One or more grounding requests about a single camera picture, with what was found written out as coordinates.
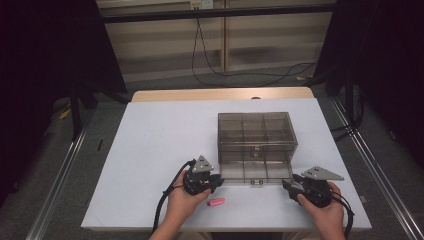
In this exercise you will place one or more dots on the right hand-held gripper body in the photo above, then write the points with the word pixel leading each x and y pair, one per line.
pixel 316 191

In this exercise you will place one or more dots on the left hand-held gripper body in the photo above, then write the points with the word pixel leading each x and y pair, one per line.
pixel 196 181

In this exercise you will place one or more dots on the small pink eraser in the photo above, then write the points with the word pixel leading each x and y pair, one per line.
pixel 216 202

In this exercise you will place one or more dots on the smoky transparent drawer organizer box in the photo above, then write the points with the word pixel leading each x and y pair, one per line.
pixel 256 130

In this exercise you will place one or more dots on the person's right hand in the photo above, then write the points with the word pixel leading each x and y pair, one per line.
pixel 330 216

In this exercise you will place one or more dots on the person's left hand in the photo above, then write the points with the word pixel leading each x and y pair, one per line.
pixel 181 206

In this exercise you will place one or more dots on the small grey floor object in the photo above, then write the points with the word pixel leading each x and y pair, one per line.
pixel 363 199

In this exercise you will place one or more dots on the white table mat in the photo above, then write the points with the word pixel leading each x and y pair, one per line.
pixel 150 140

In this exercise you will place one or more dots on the black stand leg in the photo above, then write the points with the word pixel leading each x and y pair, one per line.
pixel 349 100
pixel 75 113

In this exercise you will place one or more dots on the yellow floor tape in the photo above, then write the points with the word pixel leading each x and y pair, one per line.
pixel 300 78

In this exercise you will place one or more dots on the small black floor object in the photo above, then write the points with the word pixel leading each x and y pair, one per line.
pixel 100 144

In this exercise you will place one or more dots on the black curtain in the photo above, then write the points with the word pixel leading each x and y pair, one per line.
pixel 50 66
pixel 383 50

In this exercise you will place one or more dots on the black horizontal bar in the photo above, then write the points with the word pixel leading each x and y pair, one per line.
pixel 216 13

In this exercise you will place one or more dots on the metal floor rail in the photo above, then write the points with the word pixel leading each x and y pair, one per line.
pixel 383 176
pixel 60 180

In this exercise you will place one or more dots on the wall power socket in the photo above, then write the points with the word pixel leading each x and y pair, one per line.
pixel 201 4

